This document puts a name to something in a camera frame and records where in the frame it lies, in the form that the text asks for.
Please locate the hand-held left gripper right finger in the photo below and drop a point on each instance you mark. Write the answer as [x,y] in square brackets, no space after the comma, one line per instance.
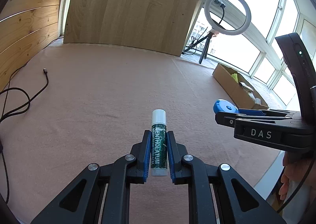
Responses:
[170,159]

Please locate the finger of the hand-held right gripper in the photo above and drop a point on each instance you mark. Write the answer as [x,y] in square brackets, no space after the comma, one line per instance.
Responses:
[226,118]
[251,111]

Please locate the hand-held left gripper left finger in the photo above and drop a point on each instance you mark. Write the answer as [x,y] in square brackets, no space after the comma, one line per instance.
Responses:
[147,157]

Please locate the blue round tape measure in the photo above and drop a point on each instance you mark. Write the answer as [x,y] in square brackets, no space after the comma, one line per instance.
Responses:
[224,106]

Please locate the green lip balm tube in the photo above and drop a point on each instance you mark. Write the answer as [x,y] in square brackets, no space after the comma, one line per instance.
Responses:
[158,125]

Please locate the person's right hand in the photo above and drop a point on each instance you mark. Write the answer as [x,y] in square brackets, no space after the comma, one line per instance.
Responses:
[292,172]

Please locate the white brown bundle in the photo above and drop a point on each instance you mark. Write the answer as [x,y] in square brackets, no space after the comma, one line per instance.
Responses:
[246,87]

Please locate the cardboard box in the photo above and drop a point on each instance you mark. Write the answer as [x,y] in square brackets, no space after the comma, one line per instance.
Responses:
[234,90]

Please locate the yellow plastic object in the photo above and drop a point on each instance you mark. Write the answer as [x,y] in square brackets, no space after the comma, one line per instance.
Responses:
[234,77]

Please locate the black tripod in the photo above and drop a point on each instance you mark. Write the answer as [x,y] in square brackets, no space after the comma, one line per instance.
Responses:
[206,48]

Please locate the light wooden panel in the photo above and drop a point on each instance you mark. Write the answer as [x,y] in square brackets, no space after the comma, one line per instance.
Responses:
[133,6]

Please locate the wooden slatted board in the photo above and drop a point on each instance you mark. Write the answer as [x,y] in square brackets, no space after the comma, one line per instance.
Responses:
[27,36]

